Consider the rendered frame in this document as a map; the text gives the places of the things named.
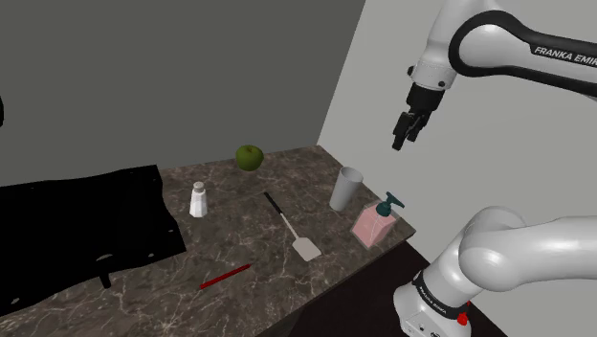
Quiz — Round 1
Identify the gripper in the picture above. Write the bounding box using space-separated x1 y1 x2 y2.
391 82 446 152

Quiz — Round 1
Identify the grey cup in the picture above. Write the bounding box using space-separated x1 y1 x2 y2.
328 166 365 213

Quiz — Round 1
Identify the pink soap dispenser teal pump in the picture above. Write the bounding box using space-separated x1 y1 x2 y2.
350 191 406 250

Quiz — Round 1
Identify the green apple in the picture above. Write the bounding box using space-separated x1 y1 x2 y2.
234 144 265 172

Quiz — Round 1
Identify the white salt shaker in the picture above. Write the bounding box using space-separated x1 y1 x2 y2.
188 181 210 219

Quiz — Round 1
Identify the red pen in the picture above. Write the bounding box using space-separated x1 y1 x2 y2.
199 263 253 290

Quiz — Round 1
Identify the black faucet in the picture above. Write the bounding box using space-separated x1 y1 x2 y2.
97 258 114 289

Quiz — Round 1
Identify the black-handled grey spatula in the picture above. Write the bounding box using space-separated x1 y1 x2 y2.
263 191 323 263

